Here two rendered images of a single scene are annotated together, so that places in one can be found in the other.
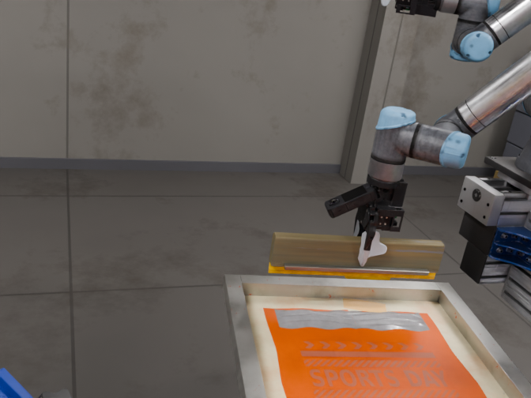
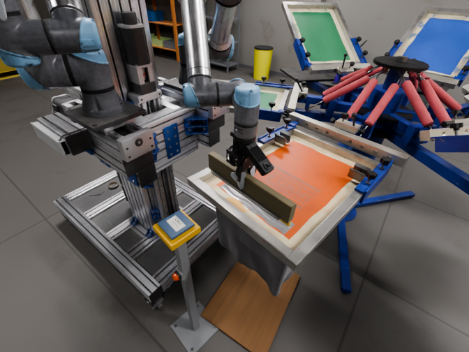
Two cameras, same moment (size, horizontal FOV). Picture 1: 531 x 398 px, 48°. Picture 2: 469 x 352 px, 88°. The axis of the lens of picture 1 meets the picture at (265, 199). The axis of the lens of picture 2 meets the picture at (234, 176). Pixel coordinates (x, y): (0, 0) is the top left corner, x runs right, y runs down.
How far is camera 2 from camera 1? 168 cm
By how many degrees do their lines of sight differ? 99
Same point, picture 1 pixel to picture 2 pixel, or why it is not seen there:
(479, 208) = (145, 146)
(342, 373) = (295, 193)
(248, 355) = (338, 212)
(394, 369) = (273, 181)
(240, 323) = (324, 228)
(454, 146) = not seen: hidden behind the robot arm
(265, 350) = (316, 220)
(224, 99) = not seen: outside the picture
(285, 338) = (299, 218)
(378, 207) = not seen: hidden behind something
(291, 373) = (317, 205)
